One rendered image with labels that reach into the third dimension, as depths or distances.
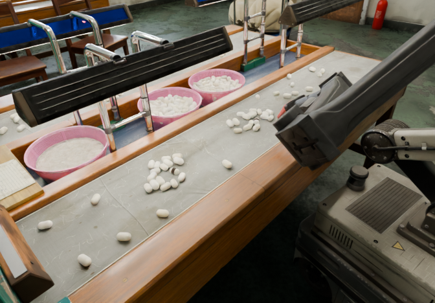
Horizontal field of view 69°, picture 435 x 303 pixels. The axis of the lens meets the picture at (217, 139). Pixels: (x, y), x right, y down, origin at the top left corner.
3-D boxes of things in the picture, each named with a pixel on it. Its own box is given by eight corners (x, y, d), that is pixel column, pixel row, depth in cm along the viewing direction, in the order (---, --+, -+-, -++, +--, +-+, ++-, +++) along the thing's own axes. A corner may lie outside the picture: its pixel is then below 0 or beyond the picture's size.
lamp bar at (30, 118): (234, 50, 101) (234, 27, 97) (31, 129, 65) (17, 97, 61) (215, 45, 106) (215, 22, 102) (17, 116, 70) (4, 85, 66)
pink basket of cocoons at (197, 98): (212, 111, 144) (211, 92, 138) (185, 142, 124) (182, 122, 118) (162, 101, 153) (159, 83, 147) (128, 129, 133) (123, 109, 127)
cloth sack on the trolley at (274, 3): (301, 26, 416) (305, -5, 395) (269, 41, 372) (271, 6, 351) (266, 20, 448) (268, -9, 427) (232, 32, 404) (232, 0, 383)
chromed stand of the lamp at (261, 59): (265, 62, 191) (270, -20, 166) (243, 72, 180) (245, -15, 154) (241, 55, 202) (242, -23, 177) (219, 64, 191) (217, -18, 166)
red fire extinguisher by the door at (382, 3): (383, 27, 478) (393, -9, 450) (379, 30, 467) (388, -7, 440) (374, 26, 486) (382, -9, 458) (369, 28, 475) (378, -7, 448)
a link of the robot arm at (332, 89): (330, 160, 54) (289, 112, 54) (304, 175, 57) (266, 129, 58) (362, 92, 88) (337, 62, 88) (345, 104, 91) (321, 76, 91)
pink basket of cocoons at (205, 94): (256, 96, 154) (256, 78, 149) (217, 117, 139) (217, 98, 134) (216, 81, 170) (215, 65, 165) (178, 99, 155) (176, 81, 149)
